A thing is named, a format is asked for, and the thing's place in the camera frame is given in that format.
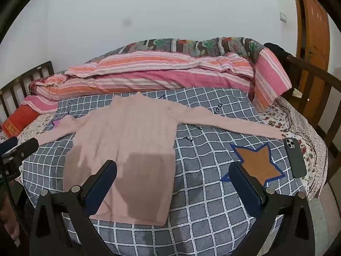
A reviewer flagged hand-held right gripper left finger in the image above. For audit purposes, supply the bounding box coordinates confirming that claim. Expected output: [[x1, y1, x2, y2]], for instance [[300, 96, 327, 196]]
[[29, 159, 118, 256]]

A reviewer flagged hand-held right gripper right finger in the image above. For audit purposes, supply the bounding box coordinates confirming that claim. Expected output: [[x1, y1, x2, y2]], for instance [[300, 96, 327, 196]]
[[228, 161, 320, 256]]

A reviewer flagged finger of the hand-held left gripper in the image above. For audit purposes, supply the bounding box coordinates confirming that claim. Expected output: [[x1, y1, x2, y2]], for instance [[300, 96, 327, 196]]
[[0, 137, 19, 155], [11, 138, 39, 166]]

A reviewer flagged pink ribbed sweater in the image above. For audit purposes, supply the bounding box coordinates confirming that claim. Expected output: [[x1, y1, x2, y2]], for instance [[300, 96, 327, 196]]
[[34, 91, 283, 226]]

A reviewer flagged person's left hand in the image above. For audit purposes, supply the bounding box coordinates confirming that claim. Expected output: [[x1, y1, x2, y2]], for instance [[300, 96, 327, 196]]
[[0, 192, 20, 247]]

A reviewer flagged red pillow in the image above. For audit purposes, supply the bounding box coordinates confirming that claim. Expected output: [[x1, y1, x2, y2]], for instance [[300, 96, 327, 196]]
[[1, 104, 40, 136]]

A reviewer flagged grey checked star blanket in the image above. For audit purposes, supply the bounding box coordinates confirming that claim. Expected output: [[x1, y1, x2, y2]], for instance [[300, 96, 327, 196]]
[[20, 87, 304, 256]]

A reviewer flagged smartphone in dark case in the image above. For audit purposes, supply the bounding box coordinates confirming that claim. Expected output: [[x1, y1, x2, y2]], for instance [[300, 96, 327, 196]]
[[283, 137, 307, 179]]

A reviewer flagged pink orange striped quilt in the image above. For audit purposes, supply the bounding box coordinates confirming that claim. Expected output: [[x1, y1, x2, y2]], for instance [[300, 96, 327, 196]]
[[21, 47, 292, 114]]

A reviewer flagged dark wooden bed footboard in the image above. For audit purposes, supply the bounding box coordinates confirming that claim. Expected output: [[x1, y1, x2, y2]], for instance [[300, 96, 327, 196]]
[[282, 53, 341, 182]]

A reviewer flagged black clothing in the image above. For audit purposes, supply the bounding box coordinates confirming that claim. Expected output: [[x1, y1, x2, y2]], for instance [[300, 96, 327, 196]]
[[263, 42, 289, 67]]

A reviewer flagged floral patchwork quilt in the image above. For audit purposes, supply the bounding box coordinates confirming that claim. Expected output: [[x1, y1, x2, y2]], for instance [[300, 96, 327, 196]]
[[117, 37, 267, 64]]

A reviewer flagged brown wooden door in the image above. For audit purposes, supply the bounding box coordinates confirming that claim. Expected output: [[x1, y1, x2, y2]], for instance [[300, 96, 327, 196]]
[[290, 0, 331, 123]]

